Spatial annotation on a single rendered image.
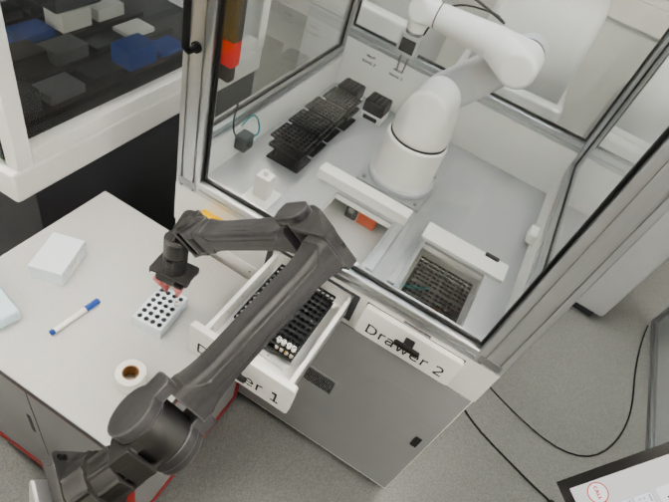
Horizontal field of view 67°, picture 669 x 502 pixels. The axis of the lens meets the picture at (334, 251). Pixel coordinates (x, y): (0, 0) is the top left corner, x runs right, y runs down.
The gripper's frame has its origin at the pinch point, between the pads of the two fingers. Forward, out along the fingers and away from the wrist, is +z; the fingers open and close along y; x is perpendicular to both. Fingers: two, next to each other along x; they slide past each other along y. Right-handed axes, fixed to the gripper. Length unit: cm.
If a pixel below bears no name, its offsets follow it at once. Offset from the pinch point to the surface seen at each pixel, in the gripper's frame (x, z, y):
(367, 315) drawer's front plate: -16, -4, -48
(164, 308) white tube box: 1.2, 6.8, 1.3
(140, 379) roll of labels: 21.1, 7.0, -5.0
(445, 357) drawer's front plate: -13, -6, -70
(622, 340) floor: -155, 83, -194
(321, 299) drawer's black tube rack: -14.8, -3.8, -34.8
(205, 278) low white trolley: -15.7, 10.1, -1.4
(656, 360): -147, 79, -210
